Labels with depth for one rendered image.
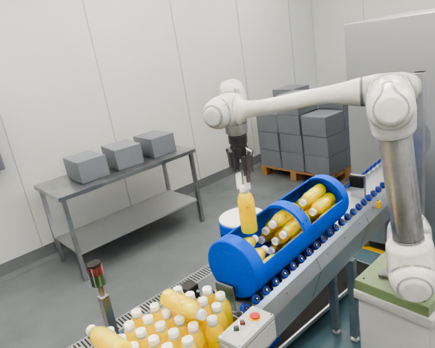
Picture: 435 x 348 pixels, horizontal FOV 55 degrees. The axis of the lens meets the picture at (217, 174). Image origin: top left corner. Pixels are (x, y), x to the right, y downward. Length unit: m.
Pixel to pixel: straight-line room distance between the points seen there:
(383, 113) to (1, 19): 4.06
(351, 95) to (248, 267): 0.81
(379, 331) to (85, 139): 3.89
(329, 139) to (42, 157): 3.36
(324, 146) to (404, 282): 3.98
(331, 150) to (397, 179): 4.03
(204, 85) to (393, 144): 4.70
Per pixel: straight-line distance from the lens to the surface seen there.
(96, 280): 1.85
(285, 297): 2.06
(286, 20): 7.18
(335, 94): 1.52
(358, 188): 2.87
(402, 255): 1.53
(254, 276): 1.80
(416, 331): 1.84
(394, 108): 1.28
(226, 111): 1.41
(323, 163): 5.47
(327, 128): 5.32
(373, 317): 1.91
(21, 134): 4.77
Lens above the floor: 2.08
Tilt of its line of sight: 19 degrees down
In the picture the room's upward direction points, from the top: 9 degrees counter-clockwise
